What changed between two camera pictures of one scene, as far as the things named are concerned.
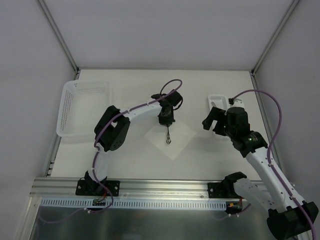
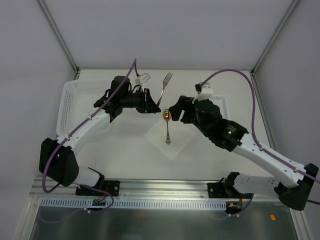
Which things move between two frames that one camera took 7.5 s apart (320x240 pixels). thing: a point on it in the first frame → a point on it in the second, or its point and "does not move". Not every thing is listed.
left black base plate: x=91 y=188 does not move
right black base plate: x=225 y=190 does not move
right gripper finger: x=213 y=115 → x=176 y=110
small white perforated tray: x=220 y=101 does not move
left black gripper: x=166 y=120 → x=145 y=100
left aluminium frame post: x=60 y=35 does not move
